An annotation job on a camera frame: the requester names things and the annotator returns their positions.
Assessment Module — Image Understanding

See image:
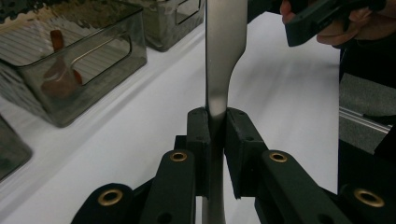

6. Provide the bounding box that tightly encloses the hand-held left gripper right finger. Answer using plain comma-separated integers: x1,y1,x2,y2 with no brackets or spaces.
225,106,269,200

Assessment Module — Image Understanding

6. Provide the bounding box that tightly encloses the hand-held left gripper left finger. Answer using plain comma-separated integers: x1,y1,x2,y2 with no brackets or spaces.
174,106,211,198

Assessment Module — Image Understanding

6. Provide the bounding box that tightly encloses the clear grey plastic bin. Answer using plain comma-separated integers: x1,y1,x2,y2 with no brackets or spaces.
122,0,207,53
0,114,34,183
0,0,149,129

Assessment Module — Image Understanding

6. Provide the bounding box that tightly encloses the brown wooden spoon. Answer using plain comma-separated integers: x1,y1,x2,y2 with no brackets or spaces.
40,29,83,101

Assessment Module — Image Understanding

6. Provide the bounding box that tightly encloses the white table mat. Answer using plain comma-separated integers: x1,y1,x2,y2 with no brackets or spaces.
0,12,341,224

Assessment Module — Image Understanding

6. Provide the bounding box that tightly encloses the metal floor rail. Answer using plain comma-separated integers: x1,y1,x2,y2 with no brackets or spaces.
338,105,394,134

